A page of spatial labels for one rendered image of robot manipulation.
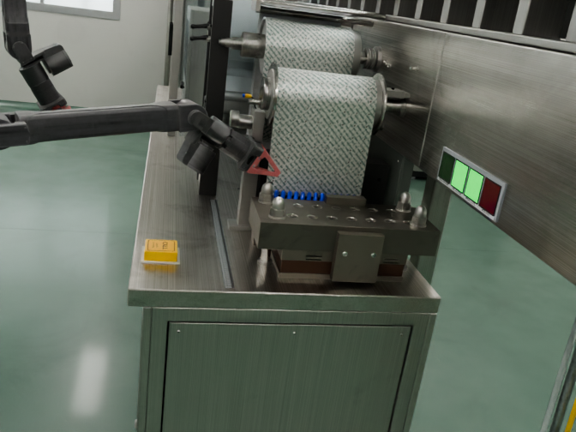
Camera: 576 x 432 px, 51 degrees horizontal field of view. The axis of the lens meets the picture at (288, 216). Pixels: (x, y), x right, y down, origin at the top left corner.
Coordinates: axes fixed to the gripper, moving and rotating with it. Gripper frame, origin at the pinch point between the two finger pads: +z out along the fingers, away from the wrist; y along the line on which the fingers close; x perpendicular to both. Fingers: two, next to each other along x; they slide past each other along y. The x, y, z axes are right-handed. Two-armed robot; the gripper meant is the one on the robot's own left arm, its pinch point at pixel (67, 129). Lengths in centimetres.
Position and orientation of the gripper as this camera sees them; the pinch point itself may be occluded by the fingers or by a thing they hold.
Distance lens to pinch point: 179.6
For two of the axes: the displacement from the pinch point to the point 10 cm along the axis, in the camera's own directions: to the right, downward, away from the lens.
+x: -8.0, 5.2, -2.8
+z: 3.1, 7.7, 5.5
